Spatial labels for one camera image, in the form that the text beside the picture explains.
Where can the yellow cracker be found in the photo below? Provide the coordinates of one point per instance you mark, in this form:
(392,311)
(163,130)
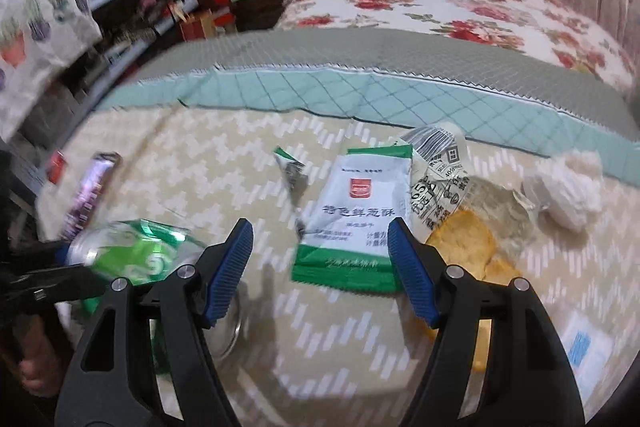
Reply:
(465,242)

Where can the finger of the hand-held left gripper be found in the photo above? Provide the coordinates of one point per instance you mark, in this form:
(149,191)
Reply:
(61,253)
(60,287)

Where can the crumpled white tissue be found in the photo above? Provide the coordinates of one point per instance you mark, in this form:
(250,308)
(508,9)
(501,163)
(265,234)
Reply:
(565,194)

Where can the green soda can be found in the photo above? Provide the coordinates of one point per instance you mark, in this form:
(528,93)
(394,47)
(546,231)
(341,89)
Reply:
(135,252)

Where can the person's left hand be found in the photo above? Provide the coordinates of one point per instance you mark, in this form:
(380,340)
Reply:
(35,367)

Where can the purple snack packet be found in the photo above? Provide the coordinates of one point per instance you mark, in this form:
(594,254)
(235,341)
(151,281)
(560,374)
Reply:
(90,192)

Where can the green white snack packet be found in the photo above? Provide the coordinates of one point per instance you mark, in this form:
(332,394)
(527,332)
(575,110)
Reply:
(350,217)

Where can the cactus printed cloth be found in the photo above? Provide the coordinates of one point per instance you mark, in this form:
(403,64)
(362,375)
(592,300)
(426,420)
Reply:
(40,7)

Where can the torn green wrapper piece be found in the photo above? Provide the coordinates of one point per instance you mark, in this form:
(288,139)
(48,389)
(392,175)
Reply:
(292,172)

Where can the small red packet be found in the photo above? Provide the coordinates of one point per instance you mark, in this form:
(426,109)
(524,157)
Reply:
(56,167)

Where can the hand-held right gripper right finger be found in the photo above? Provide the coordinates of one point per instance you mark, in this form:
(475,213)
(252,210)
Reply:
(412,272)

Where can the floral bedsheet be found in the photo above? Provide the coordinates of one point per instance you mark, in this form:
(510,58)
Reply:
(450,7)

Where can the grey teal quilted blanket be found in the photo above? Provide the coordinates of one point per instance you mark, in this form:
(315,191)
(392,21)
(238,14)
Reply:
(350,57)

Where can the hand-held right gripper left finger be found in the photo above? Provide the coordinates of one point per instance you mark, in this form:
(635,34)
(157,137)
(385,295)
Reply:
(227,272)

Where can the white blue tissue pack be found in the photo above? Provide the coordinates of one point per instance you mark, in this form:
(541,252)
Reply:
(585,347)

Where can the red gift bag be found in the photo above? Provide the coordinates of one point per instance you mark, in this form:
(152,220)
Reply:
(197,24)

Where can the clear printed plastic wrapper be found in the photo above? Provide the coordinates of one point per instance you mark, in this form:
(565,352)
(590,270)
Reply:
(440,187)

